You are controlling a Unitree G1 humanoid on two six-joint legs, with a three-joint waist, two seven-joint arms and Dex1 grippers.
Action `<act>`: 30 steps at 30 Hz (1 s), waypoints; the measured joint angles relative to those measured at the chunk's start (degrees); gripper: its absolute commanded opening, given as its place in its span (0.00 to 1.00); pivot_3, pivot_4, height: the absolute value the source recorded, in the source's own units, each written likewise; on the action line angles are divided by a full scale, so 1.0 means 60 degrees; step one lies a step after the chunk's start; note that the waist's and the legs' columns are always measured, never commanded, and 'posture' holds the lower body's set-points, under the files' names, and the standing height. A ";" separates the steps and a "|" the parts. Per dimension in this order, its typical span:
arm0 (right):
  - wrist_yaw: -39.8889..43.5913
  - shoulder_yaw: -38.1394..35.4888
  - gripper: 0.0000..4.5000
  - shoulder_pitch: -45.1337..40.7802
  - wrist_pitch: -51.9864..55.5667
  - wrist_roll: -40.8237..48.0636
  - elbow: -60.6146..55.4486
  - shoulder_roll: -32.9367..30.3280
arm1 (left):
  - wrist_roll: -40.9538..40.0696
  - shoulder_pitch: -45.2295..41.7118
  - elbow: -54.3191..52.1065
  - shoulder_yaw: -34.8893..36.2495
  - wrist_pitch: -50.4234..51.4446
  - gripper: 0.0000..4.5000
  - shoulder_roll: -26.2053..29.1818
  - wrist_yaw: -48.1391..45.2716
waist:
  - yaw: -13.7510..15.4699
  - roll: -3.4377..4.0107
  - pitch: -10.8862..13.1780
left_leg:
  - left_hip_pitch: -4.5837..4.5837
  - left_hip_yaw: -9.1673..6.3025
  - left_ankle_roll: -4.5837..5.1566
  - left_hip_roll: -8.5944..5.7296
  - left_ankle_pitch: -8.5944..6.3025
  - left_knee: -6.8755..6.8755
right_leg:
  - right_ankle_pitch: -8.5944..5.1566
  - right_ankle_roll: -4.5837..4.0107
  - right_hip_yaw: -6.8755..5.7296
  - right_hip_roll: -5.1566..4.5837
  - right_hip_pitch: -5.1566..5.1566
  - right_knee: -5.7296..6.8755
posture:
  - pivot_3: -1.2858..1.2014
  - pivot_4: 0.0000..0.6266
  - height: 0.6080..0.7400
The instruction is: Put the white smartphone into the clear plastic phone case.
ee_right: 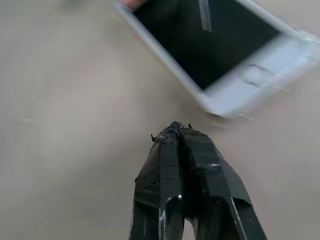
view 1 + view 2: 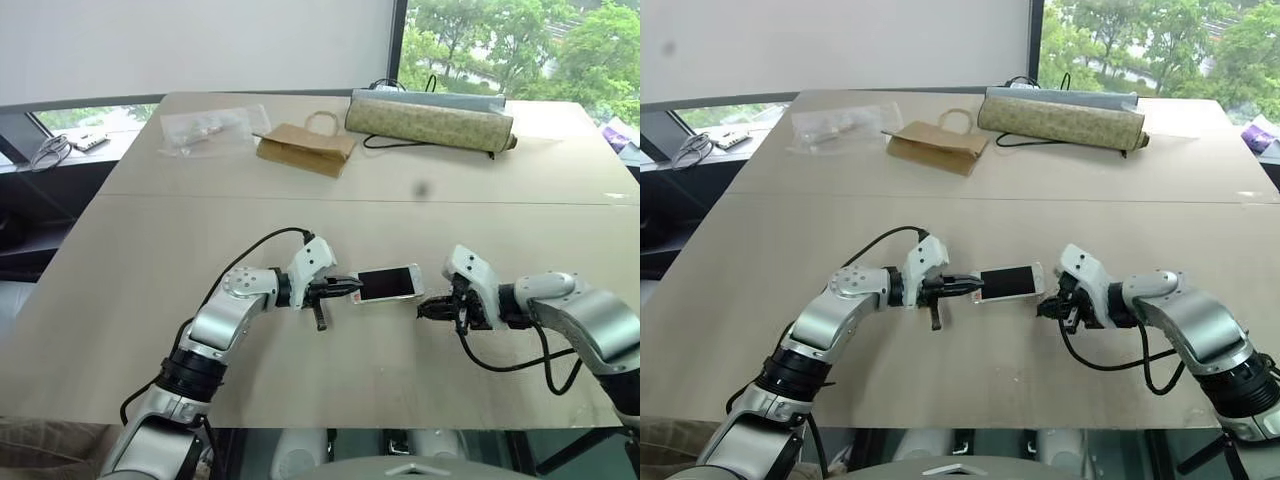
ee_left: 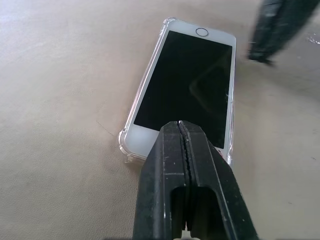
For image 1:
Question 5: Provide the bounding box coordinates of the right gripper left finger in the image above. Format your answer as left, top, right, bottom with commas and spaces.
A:
128, 121, 186, 240

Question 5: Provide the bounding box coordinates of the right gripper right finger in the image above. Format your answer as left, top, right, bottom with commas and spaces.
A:
178, 123, 269, 240

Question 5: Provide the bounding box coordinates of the white smartphone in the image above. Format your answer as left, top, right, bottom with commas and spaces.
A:
113, 0, 320, 121

